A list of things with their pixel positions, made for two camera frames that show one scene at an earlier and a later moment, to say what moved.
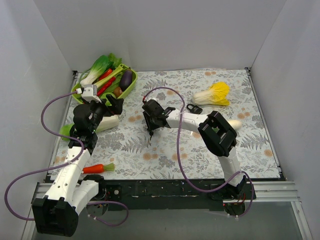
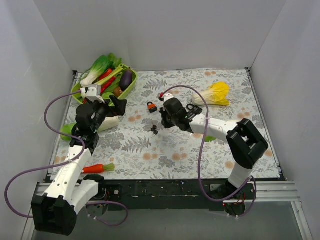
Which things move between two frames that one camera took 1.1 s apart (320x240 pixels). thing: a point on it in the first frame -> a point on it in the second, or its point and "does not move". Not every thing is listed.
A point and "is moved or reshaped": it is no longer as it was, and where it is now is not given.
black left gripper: x=107 y=105 does not move
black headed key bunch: x=151 y=133 is moved or reshaped
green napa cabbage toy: x=107 y=122 does not move
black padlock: x=195 y=109 does not move
